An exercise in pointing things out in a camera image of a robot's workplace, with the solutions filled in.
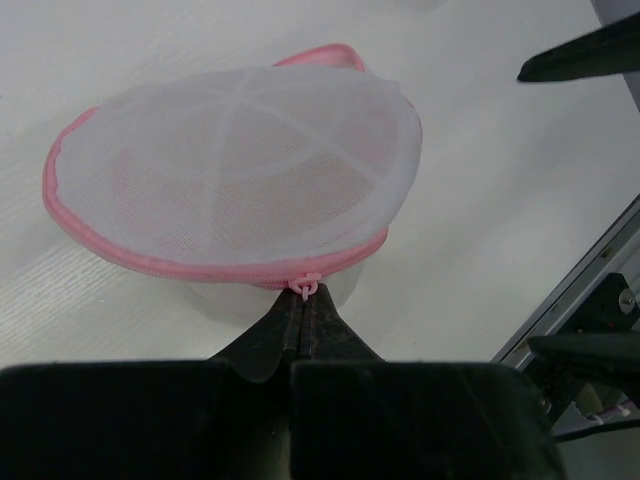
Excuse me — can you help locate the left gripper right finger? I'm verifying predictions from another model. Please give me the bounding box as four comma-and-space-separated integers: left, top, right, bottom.
302, 283, 382, 361

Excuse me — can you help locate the white mesh laundry bag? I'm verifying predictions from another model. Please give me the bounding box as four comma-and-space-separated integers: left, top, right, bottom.
42, 44, 423, 305

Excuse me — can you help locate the aluminium mounting rail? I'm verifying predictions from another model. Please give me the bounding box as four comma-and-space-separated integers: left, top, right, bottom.
493, 199, 639, 369

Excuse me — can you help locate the beige bra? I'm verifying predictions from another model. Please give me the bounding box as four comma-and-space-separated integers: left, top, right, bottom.
106, 150, 379, 264

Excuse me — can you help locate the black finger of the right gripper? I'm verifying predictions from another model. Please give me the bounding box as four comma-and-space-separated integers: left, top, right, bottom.
517, 13, 640, 83

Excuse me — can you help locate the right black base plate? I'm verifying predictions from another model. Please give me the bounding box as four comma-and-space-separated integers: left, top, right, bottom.
524, 273, 639, 421

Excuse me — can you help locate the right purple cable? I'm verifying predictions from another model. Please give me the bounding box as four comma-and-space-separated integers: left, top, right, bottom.
574, 404, 640, 426

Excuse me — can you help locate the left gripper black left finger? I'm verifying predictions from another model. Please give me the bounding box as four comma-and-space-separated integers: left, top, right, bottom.
211, 290, 305, 383

